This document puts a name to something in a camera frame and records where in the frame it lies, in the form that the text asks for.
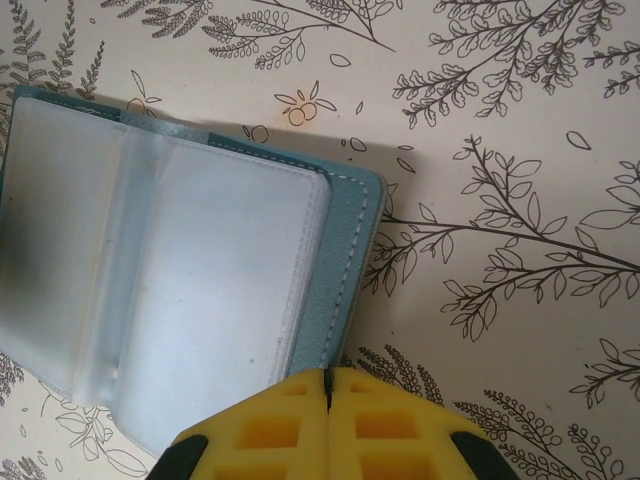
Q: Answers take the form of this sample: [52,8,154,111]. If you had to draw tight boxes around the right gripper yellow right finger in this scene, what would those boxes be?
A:
[325,366,512,480]

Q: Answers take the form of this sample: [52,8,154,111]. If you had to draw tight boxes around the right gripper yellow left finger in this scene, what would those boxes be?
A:
[149,367,332,480]

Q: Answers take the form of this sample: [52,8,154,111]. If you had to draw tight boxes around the teal leather card holder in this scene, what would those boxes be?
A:
[0,83,387,464]

